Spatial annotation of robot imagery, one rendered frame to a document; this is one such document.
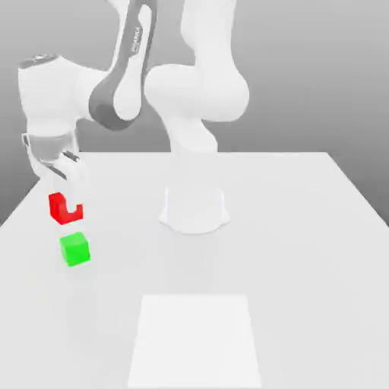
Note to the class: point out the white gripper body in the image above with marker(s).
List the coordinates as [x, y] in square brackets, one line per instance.
[73, 174]

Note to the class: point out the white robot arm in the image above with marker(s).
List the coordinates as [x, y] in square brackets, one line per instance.
[197, 91]

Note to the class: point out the small green cube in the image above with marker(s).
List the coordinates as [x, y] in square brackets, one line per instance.
[75, 249]

